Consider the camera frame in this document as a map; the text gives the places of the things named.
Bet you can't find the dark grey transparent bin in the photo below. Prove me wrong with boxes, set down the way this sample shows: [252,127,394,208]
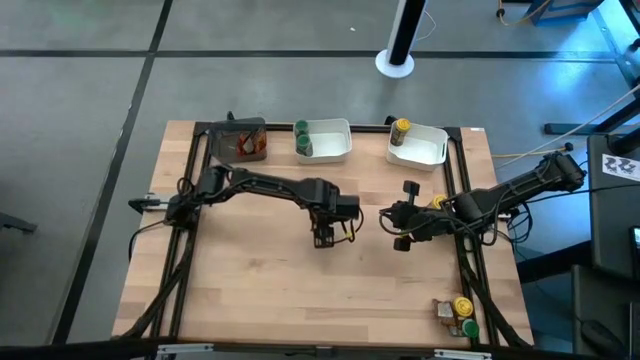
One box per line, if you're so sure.
[208,117,269,164]

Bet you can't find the blue black cable bundle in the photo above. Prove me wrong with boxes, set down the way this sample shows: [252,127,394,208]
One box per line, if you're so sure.
[504,202,535,246]

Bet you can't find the black floor bar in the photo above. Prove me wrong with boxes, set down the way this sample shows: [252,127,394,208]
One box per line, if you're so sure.
[514,239,594,285]

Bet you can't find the black computer mouse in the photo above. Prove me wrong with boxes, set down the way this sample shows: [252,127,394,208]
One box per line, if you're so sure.
[579,319,626,357]

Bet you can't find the black cable with yellow tag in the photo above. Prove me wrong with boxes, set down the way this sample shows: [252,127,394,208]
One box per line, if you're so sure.
[378,206,401,236]
[339,212,365,246]

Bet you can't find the white plastic bin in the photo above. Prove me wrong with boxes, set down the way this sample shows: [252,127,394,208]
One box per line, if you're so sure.
[384,122,450,173]
[292,117,354,165]

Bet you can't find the black power cable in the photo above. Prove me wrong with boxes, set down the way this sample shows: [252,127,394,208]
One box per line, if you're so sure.
[549,182,640,200]

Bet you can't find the black aluminium table frame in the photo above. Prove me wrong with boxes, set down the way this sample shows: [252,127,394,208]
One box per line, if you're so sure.
[112,118,534,351]

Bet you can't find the yellow cable with black plug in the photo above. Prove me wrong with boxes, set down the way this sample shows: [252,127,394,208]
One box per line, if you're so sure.
[496,0,554,28]
[492,83,640,159]

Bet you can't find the black pole on white base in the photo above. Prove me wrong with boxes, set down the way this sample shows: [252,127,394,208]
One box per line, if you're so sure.
[374,0,431,80]

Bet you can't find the black desk leg base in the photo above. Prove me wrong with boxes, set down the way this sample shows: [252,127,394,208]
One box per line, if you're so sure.
[543,97,640,157]

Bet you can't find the grey metal desk frame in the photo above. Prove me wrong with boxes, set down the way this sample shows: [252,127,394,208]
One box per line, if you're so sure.
[592,0,640,89]

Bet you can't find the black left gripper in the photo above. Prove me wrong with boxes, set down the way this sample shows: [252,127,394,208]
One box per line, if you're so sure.
[308,208,341,250]

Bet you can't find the white desk sticker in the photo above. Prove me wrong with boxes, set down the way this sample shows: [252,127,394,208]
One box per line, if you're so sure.
[601,153,640,183]

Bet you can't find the black crossbar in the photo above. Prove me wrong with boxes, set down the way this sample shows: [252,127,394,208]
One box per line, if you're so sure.
[0,337,640,360]

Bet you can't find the black base cable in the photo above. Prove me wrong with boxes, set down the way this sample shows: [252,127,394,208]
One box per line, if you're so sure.
[127,218,174,264]

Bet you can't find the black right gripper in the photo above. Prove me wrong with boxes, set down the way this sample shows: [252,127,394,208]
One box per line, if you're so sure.
[385,180,436,251]

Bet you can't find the silver bracket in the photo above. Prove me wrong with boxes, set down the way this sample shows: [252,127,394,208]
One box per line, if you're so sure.
[156,342,215,357]
[433,348,494,360]

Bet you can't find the grey metal foot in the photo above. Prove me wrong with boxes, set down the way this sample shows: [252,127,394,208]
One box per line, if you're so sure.
[0,211,39,235]

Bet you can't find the black base bracket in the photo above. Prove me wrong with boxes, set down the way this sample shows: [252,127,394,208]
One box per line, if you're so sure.
[127,194,169,215]

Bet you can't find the black desk with sticker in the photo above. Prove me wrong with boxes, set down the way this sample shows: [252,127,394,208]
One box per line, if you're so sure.
[587,133,640,281]

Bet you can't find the thin white cable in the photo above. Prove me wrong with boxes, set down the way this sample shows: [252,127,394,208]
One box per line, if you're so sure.
[413,9,438,44]

